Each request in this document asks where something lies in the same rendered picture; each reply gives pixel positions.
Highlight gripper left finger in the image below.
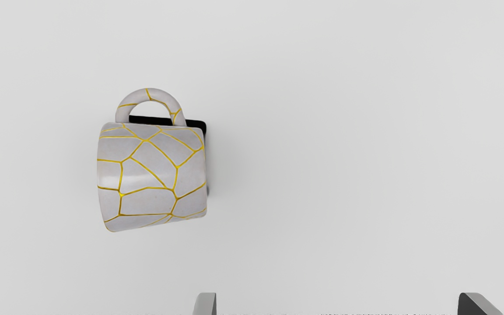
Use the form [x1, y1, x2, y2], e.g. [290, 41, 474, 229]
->
[192, 292, 217, 315]

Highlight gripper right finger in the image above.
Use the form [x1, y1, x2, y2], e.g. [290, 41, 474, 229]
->
[457, 292, 504, 315]

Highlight grey mug with gold cracks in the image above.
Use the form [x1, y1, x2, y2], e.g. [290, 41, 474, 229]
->
[97, 88, 208, 233]

